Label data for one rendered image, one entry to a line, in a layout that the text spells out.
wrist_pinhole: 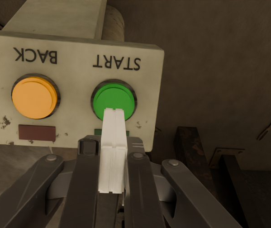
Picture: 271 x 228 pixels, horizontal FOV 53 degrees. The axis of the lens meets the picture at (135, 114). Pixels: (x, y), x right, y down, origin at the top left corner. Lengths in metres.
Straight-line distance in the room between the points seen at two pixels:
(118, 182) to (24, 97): 0.15
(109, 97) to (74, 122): 0.05
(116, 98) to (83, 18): 0.14
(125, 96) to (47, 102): 0.07
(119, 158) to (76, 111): 0.13
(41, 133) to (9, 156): 1.03
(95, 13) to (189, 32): 0.56
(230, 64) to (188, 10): 0.25
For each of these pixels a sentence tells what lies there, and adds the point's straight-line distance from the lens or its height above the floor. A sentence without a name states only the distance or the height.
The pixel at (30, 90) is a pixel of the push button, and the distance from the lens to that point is 0.27.
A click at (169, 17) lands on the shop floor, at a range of 0.88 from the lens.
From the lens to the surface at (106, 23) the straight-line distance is 0.72.
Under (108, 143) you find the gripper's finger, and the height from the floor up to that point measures 0.71.
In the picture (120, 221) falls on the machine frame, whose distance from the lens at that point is 1.54.
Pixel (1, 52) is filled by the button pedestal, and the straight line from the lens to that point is 0.28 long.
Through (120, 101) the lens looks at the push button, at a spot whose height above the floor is 0.61.
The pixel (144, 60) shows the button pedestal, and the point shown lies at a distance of 0.27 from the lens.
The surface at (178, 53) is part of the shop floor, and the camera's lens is 0.94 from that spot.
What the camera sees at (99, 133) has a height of 0.61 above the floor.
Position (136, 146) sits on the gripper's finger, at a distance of 0.17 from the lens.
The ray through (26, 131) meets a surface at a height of 0.61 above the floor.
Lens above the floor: 0.82
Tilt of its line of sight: 50 degrees down
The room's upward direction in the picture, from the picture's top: 177 degrees clockwise
